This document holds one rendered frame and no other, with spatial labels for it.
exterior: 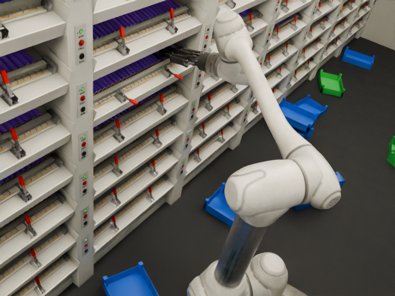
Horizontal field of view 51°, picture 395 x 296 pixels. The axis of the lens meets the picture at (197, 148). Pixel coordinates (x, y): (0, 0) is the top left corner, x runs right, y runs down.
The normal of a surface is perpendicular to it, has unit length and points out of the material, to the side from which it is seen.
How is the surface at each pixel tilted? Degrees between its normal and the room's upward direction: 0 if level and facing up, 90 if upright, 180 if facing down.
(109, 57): 18
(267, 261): 6
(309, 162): 7
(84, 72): 90
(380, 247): 0
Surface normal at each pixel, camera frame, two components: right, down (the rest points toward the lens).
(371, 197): 0.16, -0.75
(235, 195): -0.91, 0.05
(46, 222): 0.40, -0.57
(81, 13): 0.80, 0.47
